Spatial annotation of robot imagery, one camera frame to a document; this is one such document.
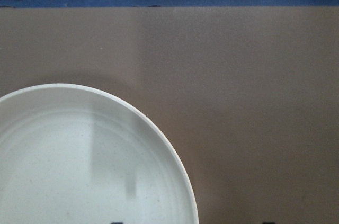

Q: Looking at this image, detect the cream round plate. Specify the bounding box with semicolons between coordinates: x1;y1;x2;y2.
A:
1;84;199;223

